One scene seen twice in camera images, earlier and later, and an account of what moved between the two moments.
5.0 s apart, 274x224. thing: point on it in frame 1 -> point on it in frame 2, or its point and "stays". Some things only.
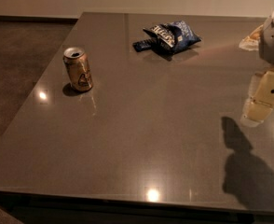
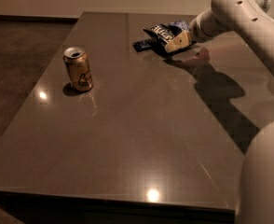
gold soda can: [78, 69] stays
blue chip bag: [168, 37] stays
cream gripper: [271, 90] -> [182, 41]
